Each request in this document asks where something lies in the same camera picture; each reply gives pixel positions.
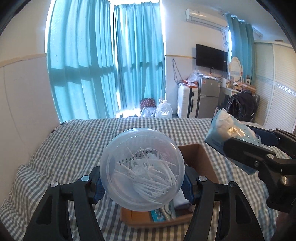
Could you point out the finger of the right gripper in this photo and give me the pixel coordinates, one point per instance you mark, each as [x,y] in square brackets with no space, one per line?
[268,137]
[248,156]

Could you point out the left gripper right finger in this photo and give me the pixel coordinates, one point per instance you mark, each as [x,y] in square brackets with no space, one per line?
[236,221]

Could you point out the clear plastic swab jar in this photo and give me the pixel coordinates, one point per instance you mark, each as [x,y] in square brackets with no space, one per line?
[141,169]

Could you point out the blue pill blister card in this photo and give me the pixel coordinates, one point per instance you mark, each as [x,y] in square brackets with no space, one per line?
[160,215]

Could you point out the black jacket on chair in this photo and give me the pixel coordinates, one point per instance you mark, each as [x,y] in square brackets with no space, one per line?
[243,106]

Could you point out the brown cardboard box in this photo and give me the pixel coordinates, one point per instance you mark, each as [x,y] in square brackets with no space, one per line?
[197,163]

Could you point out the white louvered wardrobe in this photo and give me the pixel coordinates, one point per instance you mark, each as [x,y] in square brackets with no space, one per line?
[275,85]

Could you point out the oval white vanity mirror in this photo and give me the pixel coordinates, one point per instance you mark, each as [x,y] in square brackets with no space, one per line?
[235,70]

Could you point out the silver mini fridge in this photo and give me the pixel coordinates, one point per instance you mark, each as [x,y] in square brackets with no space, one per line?
[209,91]

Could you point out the white suitcase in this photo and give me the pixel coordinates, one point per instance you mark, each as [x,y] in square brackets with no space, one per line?
[187,102]

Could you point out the clear plastic bag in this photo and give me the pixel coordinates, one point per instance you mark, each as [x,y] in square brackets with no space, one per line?
[163,110]

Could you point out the right teal curtain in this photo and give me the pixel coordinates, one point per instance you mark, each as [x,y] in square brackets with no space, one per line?
[243,46]

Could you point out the dark red patterned bag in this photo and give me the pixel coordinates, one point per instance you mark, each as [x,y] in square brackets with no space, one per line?
[147,103]

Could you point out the left teal window curtain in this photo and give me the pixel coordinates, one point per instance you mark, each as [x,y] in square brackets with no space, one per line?
[80,60]

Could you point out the teal window curtain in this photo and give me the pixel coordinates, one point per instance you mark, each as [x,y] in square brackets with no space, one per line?
[140,53]
[80,60]

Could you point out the middle teal window curtain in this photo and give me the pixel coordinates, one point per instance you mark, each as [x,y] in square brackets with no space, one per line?
[140,53]

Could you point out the black wall television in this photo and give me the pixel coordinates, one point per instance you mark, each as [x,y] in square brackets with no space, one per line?
[211,58]

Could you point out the white wall air conditioner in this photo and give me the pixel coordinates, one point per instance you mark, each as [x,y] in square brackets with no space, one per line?
[202,18]

